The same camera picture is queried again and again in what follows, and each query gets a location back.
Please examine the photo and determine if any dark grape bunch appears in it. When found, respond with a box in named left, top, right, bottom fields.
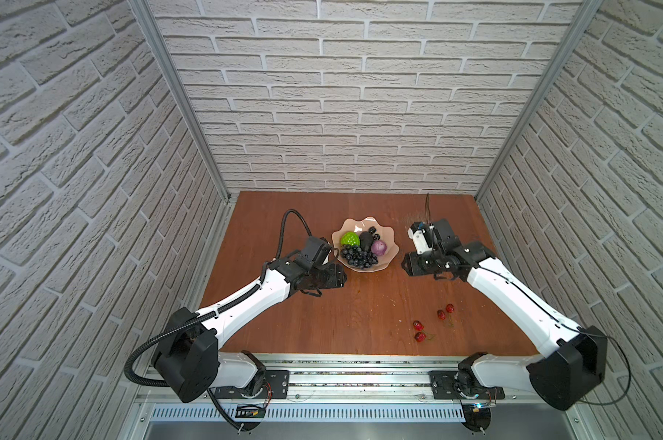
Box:
left=340, top=245, right=378, bottom=271

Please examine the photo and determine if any green bumpy fake fruit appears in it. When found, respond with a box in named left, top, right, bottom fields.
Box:
left=340, top=231, right=361, bottom=247

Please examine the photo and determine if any purple fake onion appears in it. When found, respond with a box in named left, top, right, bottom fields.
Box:
left=371, top=239, right=387, bottom=257

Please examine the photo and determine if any pink wavy fruit bowl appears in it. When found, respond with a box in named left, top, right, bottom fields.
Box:
left=331, top=216, right=399, bottom=273

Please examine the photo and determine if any dark fake avocado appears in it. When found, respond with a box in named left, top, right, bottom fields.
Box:
left=359, top=231, right=374, bottom=252

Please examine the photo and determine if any red cherry pair front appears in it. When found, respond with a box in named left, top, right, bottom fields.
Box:
left=412, top=320, right=435, bottom=343

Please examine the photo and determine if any red cherry pair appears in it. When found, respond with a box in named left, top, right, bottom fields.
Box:
left=437, top=304, right=455, bottom=323
left=412, top=320, right=435, bottom=343

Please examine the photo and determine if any small dark berry cluster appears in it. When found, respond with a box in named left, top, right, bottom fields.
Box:
left=368, top=227, right=380, bottom=241

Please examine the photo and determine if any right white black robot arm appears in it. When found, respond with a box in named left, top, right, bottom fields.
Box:
left=402, top=242, right=608, bottom=411

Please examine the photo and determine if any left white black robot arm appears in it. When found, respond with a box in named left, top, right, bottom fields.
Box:
left=152, top=260, right=347, bottom=403

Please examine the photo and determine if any red cherry pair right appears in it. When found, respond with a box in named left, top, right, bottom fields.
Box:
left=437, top=304, right=455, bottom=323

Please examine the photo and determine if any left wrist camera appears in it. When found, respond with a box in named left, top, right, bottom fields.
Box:
left=296, top=236, right=332, bottom=271

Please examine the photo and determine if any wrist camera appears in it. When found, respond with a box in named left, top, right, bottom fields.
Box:
left=296, top=236, right=332, bottom=271
left=408, top=219, right=461, bottom=255

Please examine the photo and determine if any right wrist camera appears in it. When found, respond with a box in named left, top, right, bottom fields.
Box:
left=408, top=219, right=461, bottom=255

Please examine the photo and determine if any aluminium rail frame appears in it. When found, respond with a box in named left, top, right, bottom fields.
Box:
left=135, top=353, right=582, bottom=405

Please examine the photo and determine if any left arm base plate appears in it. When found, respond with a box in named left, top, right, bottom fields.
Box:
left=214, top=370, right=290, bottom=400

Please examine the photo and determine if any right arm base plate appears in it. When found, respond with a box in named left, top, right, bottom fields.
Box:
left=428, top=370, right=505, bottom=402

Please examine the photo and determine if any left black corrugated cable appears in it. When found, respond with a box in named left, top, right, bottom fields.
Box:
left=123, top=208, right=314, bottom=433

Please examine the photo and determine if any right thin black cable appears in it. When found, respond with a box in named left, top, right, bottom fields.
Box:
left=578, top=329, right=633, bottom=407

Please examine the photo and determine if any right corner metal post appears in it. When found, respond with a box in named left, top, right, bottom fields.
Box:
left=474, top=0, right=603, bottom=204

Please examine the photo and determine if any corner metal post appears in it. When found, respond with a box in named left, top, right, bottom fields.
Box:
left=474, top=0, right=603, bottom=204
left=130, top=0, right=232, bottom=204

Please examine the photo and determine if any left corner metal post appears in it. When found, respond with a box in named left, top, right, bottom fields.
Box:
left=130, top=0, right=232, bottom=204

